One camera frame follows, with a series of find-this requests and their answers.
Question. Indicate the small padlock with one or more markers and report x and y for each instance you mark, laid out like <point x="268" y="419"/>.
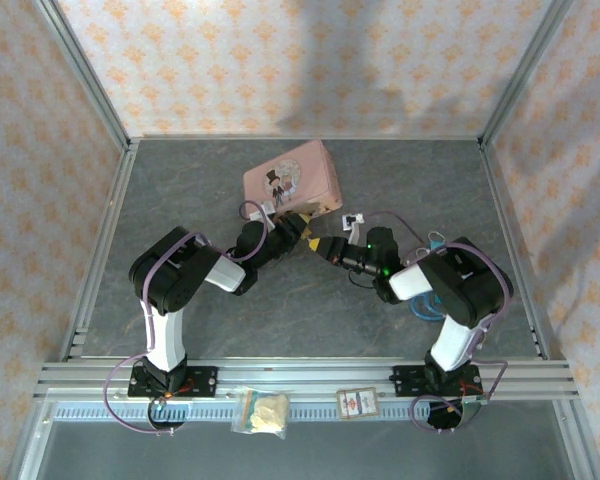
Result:
<point x="318" y="210"/>

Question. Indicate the pink tin box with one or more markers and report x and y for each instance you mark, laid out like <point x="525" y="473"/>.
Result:
<point x="292" y="180"/>

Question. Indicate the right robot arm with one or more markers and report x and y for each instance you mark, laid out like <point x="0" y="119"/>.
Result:
<point x="465" y="290"/>

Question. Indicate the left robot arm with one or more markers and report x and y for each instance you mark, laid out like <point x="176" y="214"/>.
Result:
<point x="165" y="285"/>

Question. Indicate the blue face mask packet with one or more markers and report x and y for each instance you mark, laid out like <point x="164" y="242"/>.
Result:
<point x="437" y="245"/>

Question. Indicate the wide aluminium mounting beam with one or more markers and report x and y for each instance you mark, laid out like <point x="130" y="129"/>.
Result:
<point x="305" y="375"/>

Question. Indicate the small card packet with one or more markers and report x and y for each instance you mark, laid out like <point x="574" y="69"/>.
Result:
<point x="357" y="402"/>

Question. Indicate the clear plastic bag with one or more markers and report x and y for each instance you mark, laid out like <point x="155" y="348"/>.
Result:
<point x="265" y="412"/>

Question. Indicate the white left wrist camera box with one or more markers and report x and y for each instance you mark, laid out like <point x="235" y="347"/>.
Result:
<point x="262" y="210"/>

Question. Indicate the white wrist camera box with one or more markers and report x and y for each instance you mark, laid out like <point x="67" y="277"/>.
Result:
<point x="354" y="222"/>
<point x="262" y="210"/>

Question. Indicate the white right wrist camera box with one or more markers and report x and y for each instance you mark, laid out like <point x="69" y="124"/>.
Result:
<point x="354" y="222"/>

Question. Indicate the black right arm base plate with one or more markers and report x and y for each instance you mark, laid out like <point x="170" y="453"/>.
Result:
<point x="405" y="380"/>

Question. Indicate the aluminium floor rail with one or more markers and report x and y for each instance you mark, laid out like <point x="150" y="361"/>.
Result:
<point x="517" y="250"/>
<point x="102" y="250"/>

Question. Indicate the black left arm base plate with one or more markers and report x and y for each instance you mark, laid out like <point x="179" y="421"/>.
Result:
<point x="205" y="380"/>

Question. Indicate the aluminium frame corner post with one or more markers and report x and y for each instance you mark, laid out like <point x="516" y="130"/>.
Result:
<point x="525" y="70"/>
<point x="82" y="77"/>

